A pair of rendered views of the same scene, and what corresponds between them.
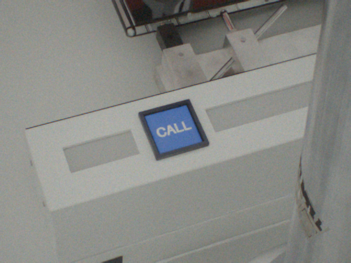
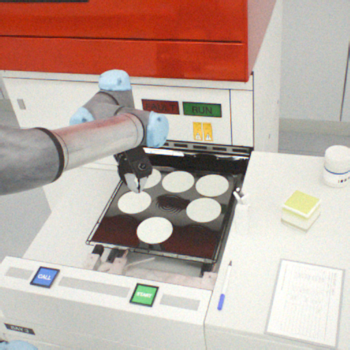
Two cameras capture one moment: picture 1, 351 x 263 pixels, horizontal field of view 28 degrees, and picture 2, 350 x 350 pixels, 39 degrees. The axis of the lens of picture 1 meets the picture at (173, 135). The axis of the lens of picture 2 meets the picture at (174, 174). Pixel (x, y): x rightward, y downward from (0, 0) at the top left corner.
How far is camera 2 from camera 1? 0.92 m
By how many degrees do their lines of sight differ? 37
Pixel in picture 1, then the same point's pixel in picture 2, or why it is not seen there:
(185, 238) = (60, 336)
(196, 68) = (91, 264)
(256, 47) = (121, 267)
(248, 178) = (70, 314)
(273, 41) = (139, 270)
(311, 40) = (154, 277)
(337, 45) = not seen: outside the picture
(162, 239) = (47, 329)
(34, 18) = (81, 227)
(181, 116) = (51, 273)
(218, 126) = (61, 284)
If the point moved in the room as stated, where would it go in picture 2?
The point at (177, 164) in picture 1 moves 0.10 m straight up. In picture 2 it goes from (34, 289) to (22, 262)
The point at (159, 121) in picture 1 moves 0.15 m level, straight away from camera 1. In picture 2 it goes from (43, 272) to (89, 236)
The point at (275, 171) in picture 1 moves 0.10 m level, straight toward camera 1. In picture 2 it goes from (82, 316) to (42, 336)
